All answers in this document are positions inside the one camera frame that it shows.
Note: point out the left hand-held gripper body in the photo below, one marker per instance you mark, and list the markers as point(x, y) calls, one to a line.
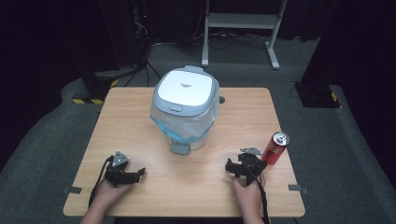
point(116, 169)

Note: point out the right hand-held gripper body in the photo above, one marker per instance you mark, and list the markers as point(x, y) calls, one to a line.
point(252, 166)

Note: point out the person's left hand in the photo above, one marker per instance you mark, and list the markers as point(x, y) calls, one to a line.
point(109, 194)

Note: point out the person's right hand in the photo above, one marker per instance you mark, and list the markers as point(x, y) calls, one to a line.
point(249, 197)

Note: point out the red drink can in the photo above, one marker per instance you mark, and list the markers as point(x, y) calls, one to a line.
point(274, 151)

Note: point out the grey tape strip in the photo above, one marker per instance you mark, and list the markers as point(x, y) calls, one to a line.
point(297, 188)
point(73, 189)

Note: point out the clear plastic bin liner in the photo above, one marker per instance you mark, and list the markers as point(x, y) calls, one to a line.
point(183, 123)

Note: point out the black stand with striped base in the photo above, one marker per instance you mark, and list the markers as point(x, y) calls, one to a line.
point(95, 85)

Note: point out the white pedal trash bin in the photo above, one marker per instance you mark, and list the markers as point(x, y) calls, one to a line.
point(185, 87)

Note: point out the black floor box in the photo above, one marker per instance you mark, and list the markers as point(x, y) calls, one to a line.
point(316, 96)

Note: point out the white metal stand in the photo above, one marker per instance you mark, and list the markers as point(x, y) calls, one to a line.
point(243, 20)

